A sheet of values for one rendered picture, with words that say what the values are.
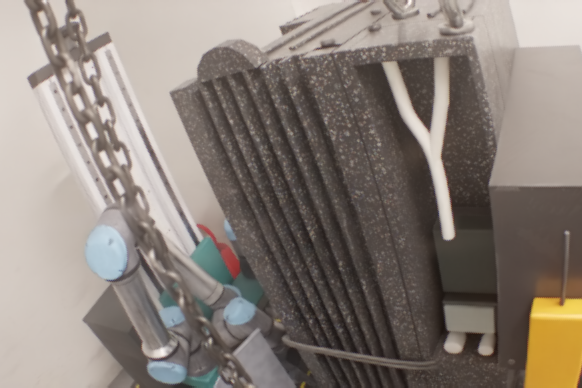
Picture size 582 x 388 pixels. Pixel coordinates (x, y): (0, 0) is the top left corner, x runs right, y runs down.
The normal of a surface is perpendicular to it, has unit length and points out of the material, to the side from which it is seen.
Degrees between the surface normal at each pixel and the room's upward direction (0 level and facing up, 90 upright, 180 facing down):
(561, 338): 90
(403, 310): 90
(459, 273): 90
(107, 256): 83
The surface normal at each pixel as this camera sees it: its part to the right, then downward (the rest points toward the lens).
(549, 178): -0.33, -0.81
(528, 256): -0.47, 0.58
